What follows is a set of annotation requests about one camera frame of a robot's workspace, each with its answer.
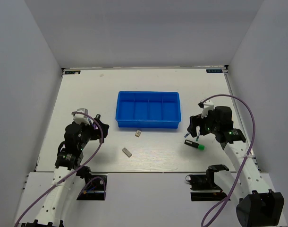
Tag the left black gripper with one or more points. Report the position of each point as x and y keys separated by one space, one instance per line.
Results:
x=97 y=133

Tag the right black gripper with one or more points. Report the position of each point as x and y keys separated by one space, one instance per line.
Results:
x=197 y=120

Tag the green cap black highlighter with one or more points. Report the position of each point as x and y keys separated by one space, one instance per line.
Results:
x=194 y=144

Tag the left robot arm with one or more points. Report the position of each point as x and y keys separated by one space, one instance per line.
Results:
x=68 y=167

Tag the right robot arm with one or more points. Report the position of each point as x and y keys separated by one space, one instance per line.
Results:
x=257 y=205

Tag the grey eraser block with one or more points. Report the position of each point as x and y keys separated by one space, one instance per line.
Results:
x=126 y=152

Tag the beige eraser block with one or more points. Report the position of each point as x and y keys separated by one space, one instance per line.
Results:
x=138 y=133

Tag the blue divided plastic bin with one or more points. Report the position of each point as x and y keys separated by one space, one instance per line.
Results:
x=148 y=109

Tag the right corner label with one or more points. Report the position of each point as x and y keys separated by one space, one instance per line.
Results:
x=214 y=70

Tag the corner label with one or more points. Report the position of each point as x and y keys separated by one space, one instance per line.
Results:
x=214 y=70
x=72 y=72

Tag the left corner label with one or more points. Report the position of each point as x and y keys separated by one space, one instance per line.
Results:
x=72 y=72

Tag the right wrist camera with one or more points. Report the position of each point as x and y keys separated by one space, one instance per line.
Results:
x=206 y=107

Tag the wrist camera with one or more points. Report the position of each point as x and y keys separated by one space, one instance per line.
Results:
x=81 y=116
x=206 y=107

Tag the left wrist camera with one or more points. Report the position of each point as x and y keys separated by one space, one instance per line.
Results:
x=81 y=116

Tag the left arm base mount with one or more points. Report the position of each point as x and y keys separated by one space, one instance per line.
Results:
x=94 y=188

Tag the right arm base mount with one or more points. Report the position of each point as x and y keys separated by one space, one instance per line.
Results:
x=202 y=190

